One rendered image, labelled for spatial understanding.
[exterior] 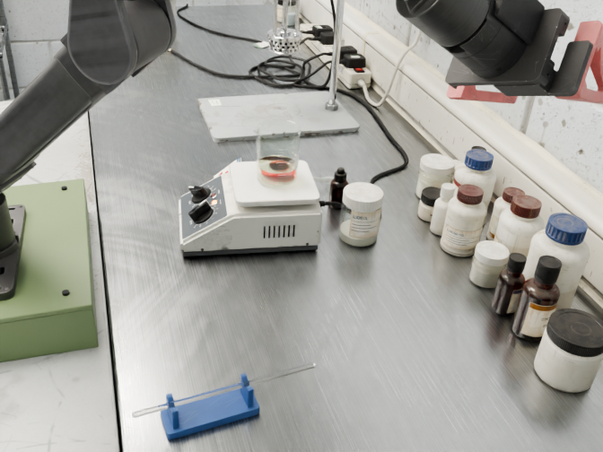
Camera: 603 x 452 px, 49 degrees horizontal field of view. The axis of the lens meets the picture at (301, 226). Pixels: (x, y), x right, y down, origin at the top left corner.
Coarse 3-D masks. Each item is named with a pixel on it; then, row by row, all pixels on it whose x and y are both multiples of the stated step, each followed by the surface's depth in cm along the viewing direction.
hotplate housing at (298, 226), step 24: (240, 216) 91; (264, 216) 92; (288, 216) 92; (312, 216) 93; (192, 240) 92; (216, 240) 92; (240, 240) 93; (264, 240) 94; (288, 240) 94; (312, 240) 95
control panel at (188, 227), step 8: (208, 184) 100; (216, 184) 99; (216, 192) 97; (184, 200) 100; (208, 200) 97; (216, 200) 95; (224, 200) 95; (184, 208) 98; (192, 208) 97; (216, 208) 94; (224, 208) 93; (184, 216) 97; (216, 216) 92; (224, 216) 91; (184, 224) 95; (192, 224) 94; (200, 224) 93; (208, 224) 92; (184, 232) 93; (192, 232) 92
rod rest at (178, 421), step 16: (208, 400) 70; (224, 400) 71; (240, 400) 71; (256, 400) 71; (176, 416) 66; (192, 416) 68; (208, 416) 69; (224, 416) 69; (240, 416) 69; (176, 432) 67; (192, 432) 68
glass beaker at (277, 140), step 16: (256, 128) 92; (272, 128) 95; (288, 128) 95; (272, 144) 90; (288, 144) 90; (272, 160) 91; (288, 160) 92; (256, 176) 96; (272, 176) 93; (288, 176) 93
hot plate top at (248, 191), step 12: (240, 168) 98; (252, 168) 99; (300, 168) 100; (240, 180) 95; (252, 180) 95; (300, 180) 96; (312, 180) 96; (240, 192) 92; (252, 192) 93; (264, 192) 93; (276, 192) 93; (288, 192) 93; (300, 192) 93; (312, 192) 94; (240, 204) 91; (252, 204) 91; (264, 204) 91; (276, 204) 91; (288, 204) 92
